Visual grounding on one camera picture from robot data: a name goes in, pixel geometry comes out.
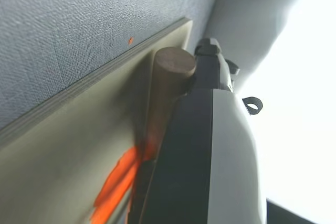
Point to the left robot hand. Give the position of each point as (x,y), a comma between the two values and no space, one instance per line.
(189,155)

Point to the wooden rolling pin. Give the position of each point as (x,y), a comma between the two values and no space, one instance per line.
(170,72)

